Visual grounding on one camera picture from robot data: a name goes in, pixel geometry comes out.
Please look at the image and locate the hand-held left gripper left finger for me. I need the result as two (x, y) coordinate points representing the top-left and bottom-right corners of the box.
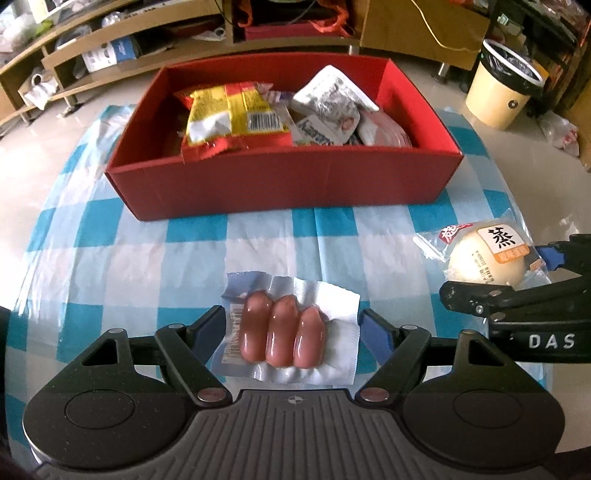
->
(81, 305), (232, 408)

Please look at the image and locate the crumpled white plastic bag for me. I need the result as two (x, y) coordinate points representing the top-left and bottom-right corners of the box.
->
(22, 68), (62, 110)

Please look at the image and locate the blue white carton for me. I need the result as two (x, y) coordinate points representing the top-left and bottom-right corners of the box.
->
(82, 37), (140, 73)

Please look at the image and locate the orange plastic bag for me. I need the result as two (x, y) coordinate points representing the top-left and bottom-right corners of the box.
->
(237, 0), (350, 36)

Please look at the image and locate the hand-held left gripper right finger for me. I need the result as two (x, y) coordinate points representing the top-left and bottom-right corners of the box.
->
(353, 308), (513, 408)

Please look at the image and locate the pale pink clear packet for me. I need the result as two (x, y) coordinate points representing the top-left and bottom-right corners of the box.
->
(358, 111), (414, 149)

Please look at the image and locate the wooden television stand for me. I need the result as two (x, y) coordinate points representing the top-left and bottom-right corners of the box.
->
(0, 0), (491, 126)

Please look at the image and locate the yellow cable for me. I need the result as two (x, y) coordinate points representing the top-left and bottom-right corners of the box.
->
(410, 0), (479, 51)

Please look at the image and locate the red cardboard box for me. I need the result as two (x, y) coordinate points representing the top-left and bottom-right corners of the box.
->
(105, 52), (464, 222)

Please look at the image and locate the steamed bun packet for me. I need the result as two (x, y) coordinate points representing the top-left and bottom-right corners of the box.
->
(412, 220), (551, 291)

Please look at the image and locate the white red printed plastic bag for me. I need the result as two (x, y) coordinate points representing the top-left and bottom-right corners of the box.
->
(537, 113), (581, 158)

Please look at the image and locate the yellow red snack packet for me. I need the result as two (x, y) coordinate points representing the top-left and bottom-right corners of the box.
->
(174, 82), (293, 163)

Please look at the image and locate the blue white checkered tablecloth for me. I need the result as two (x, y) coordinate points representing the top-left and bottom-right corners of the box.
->
(11, 104), (555, 408)

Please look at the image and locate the black storage rack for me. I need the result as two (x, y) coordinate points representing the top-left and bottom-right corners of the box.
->
(489, 0), (591, 112)

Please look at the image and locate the vacuum packed sausage packet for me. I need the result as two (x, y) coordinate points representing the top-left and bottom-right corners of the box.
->
(213, 271), (362, 387)

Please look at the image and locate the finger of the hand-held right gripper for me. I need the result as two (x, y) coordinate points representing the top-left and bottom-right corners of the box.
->
(536, 234), (591, 272)
(438, 272), (591, 323)

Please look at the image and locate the cream trash bin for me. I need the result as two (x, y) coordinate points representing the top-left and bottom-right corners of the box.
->
(464, 39), (547, 130)

